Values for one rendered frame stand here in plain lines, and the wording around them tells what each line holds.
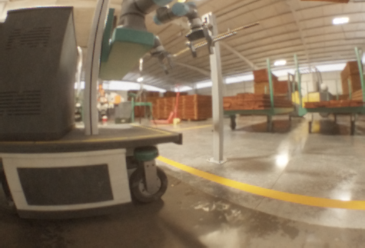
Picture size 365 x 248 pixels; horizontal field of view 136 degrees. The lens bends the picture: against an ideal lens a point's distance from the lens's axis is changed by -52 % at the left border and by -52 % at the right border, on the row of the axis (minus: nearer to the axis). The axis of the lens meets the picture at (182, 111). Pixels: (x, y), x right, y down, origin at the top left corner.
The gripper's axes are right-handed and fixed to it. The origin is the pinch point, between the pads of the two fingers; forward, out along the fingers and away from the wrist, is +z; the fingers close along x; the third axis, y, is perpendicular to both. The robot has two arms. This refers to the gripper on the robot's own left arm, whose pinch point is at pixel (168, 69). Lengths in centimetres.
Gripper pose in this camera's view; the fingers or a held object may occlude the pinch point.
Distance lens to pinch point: 123.7
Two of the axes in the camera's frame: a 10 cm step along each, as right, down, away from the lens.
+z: 4.4, 9.0, 0.6
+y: 7.9, -4.2, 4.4
